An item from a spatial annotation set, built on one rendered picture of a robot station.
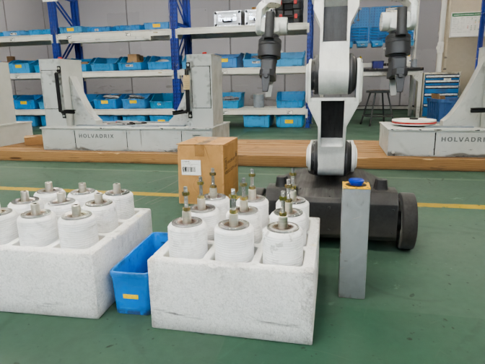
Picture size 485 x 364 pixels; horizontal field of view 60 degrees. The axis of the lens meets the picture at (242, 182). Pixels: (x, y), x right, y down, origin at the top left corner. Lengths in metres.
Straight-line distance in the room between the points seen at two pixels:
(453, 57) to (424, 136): 4.34
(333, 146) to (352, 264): 0.60
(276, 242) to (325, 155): 0.77
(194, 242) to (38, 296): 0.45
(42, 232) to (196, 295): 0.45
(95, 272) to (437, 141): 2.47
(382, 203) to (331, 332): 0.57
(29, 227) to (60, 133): 2.52
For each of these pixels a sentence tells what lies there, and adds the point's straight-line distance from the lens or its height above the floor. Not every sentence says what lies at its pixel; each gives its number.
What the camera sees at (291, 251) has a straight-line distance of 0.96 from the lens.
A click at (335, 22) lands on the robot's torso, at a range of 1.65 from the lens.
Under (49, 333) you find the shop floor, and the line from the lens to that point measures 1.17.
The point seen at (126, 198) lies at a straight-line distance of 1.34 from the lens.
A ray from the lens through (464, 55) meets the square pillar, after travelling 7.37.
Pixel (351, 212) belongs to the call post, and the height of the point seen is 0.25.
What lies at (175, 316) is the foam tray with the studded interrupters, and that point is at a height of 0.04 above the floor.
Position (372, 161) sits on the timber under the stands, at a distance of 2.97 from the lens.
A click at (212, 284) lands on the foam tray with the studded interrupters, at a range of 0.99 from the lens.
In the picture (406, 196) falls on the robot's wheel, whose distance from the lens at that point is 1.54.
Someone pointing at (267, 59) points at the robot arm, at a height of 0.67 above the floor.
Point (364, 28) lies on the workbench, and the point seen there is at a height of 1.37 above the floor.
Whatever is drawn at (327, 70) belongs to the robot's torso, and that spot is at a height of 0.62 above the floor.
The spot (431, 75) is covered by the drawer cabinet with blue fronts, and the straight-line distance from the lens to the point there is 6.46.
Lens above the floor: 0.58
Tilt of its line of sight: 13 degrees down
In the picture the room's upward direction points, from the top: 1 degrees counter-clockwise
